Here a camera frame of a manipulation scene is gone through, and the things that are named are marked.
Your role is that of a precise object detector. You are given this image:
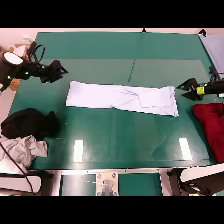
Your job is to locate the black garment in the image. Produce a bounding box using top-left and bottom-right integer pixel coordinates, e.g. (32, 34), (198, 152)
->
(0, 107), (61, 142)

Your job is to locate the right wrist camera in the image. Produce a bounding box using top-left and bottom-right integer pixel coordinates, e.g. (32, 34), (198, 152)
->
(208, 65), (222, 83)

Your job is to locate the grey garment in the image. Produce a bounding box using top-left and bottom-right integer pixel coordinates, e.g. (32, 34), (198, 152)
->
(0, 134), (49, 172)

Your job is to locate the black cable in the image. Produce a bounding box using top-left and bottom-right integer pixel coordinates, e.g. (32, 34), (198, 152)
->
(0, 135), (36, 195)

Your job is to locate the silver frame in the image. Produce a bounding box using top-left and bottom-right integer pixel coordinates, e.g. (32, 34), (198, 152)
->
(42, 167), (175, 197)

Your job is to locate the white shirt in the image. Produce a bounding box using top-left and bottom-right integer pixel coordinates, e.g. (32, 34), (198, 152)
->
(65, 80), (180, 118)

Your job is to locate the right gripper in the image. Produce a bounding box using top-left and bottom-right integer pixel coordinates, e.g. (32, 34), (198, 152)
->
(175, 77), (208, 102)

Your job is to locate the red garment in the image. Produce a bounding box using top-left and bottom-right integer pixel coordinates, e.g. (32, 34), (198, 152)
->
(192, 102), (224, 164)

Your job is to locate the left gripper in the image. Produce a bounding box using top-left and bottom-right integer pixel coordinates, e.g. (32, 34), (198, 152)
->
(31, 59), (70, 85)

